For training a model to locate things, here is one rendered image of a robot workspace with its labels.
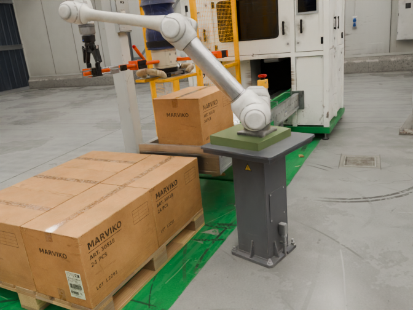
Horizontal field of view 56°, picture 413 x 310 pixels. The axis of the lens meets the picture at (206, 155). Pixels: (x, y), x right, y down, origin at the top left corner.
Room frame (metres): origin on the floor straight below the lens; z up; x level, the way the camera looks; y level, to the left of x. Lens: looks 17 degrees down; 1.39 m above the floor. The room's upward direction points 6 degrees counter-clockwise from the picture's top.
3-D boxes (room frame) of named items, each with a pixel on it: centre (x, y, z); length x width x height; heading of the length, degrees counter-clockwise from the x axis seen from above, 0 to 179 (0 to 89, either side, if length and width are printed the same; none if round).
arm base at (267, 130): (2.26, -0.33, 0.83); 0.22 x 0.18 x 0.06; 140
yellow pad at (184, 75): (2.74, 0.15, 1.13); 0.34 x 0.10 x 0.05; 139
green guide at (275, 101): (4.03, -0.74, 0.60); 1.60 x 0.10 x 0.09; 152
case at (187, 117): (3.14, 0.05, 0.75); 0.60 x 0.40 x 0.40; 152
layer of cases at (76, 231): (2.38, 0.79, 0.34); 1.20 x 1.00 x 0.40; 152
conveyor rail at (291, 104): (3.69, -0.63, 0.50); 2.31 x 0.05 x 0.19; 152
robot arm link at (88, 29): (2.35, 0.61, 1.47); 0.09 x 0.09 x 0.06
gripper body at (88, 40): (2.35, 0.61, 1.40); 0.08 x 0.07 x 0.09; 48
